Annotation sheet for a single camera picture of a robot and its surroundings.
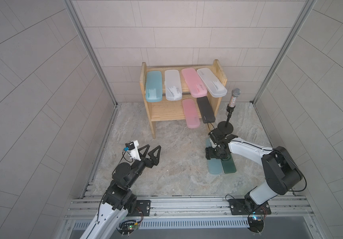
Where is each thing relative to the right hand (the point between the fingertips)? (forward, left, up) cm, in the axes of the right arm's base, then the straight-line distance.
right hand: (210, 155), depth 90 cm
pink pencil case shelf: (+16, +10, +21) cm, 28 cm away
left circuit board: (-33, +44, +3) cm, 55 cm away
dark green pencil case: (-6, -9, 0) cm, 11 cm away
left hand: (-4, +29, +21) cm, 36 cm away
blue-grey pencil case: (-6, -1, +1) cm, 7 cm away
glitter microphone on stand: (+19, -15, +2) cm, 24 cm away
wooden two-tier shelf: (+20, +24, +22) cm, 38 cm away
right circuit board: (-34, -15, -2) cm, 38 cm away
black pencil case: (+16, +2, +24) cm, 29 cm away
